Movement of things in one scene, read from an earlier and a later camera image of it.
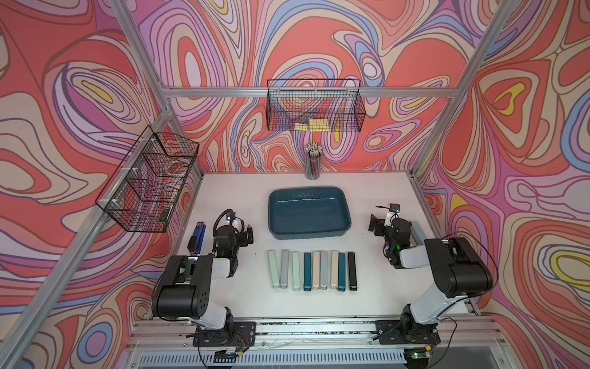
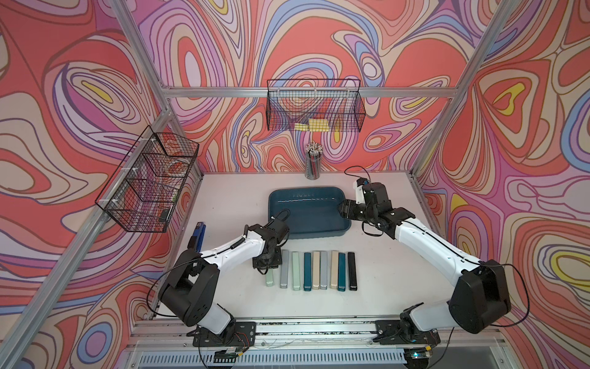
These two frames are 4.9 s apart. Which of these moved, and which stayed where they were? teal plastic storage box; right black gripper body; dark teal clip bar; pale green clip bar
Moved: right black gripper body
Stayed: teal plastic storage box; pale green clip bar; dark teal clip bar
